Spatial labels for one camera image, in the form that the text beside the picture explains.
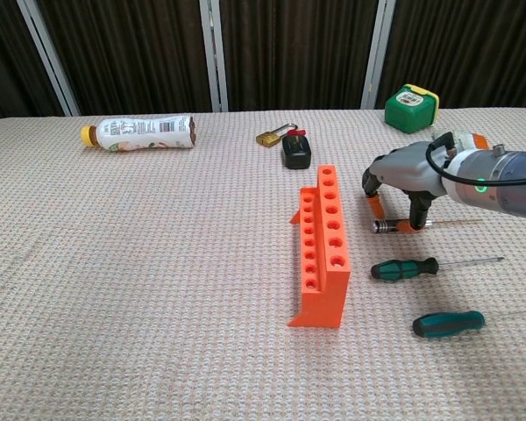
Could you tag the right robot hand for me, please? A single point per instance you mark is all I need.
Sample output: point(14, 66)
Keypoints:
point(407, 173)

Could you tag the silver black precision screwdriver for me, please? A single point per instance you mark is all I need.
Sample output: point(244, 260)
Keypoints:
point(388, 226)

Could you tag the orange screwdriver rack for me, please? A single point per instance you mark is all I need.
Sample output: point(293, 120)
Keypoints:
point(322, 302)

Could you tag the green yellow tape measure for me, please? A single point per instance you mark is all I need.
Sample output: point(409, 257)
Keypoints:
point(410, 109)

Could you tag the white orange sachet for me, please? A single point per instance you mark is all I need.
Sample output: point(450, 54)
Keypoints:
point(482, 141)

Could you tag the black plug adapter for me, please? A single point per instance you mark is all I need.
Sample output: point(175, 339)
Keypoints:
point(296, 153)

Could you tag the dark fabric partition panel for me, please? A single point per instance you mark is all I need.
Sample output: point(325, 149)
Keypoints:
point(4, 57)
point(298, 52)
point(464, 44)
point(131, 57)

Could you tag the brass padlock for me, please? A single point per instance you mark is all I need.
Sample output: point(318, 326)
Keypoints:
point(267, 139)

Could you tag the beige woven tablecloth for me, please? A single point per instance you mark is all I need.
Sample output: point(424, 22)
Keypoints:
point(158, 263)

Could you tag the white bottle yellow cap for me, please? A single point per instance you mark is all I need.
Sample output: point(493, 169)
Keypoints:
point(136, 131)

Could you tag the aluminium partition post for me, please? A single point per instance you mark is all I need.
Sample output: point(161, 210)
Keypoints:
point(48, 57)
point(377, 52)
point(215, 57)

